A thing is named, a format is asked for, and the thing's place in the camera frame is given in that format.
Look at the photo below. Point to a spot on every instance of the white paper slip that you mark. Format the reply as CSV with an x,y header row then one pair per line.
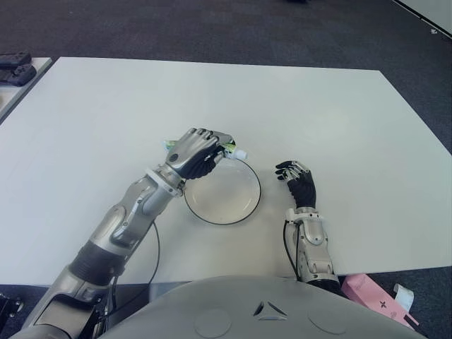
x,y
404,296

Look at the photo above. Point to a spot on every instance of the white side table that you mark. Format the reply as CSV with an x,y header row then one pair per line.
x,y
21,95

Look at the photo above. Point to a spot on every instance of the white background table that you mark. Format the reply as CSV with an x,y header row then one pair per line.
x,y
434,14

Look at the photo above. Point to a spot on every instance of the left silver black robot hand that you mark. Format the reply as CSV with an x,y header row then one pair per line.
x,y
190,152

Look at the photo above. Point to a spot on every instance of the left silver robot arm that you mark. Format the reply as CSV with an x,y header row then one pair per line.
x,y
134,215

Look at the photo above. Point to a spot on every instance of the green white toothpaste tube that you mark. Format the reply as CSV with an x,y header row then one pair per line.
x,y
234,152

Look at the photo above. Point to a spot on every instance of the grey robot torso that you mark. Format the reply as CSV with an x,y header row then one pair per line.
x,y
247,310

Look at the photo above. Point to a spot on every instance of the black game controller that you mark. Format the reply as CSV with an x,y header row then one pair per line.
x,y
17,75
14,59

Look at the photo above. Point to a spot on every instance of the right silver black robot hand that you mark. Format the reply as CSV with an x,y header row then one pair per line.
x,y
302,187

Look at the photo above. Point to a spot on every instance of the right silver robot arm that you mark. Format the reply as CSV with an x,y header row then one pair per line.
x,y
312,240

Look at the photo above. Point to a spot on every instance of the white plate with black rim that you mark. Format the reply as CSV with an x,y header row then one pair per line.
x,y
226,201

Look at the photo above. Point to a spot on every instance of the pink cardboard box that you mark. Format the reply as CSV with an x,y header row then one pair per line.
x,y
367,289

